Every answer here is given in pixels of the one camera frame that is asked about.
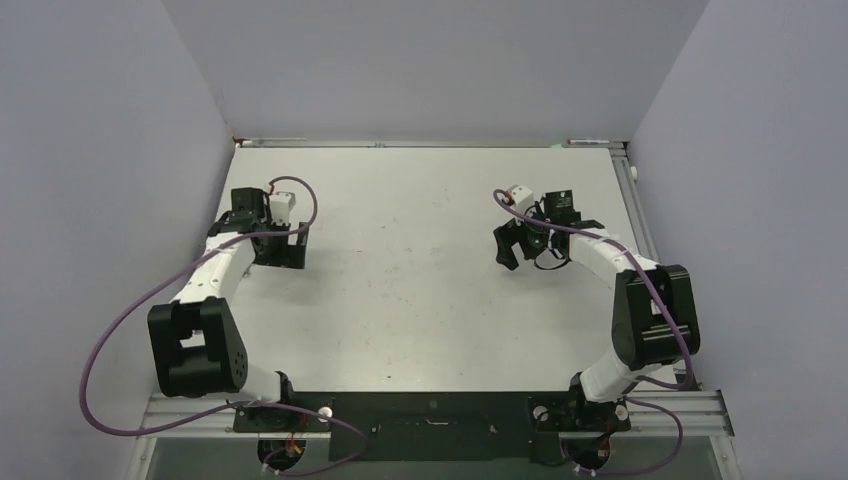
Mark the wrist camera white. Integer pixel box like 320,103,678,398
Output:
269,191,297,226
507,185,535,215

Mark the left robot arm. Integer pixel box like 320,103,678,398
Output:
147,187,309,430

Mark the aluminium back rail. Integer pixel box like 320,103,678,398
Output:
234,138,627,150

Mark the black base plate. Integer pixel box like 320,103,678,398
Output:
233,391,631,464

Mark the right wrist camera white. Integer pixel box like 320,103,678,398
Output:
507,185,535,215

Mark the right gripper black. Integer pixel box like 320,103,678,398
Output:
494,201,555,270

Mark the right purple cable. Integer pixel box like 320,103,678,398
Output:
492,189,696,477

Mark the aluminium rail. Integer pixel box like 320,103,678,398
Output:
135,390,735,440
609,143,660,260
234,138,627,150

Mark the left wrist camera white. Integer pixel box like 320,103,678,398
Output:
269,191,297,226

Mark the aluminium right side rail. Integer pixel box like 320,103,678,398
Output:
609,143,660,260

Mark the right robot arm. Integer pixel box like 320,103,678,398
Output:
493,185,701,428

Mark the aluminium front rail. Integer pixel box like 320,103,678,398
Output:
135,390,735,440

